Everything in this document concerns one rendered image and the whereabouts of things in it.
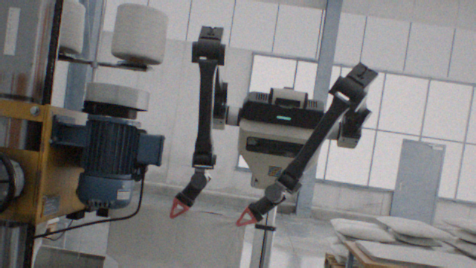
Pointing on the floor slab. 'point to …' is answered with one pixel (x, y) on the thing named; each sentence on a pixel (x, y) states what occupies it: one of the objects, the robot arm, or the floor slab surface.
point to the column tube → (18, 86)
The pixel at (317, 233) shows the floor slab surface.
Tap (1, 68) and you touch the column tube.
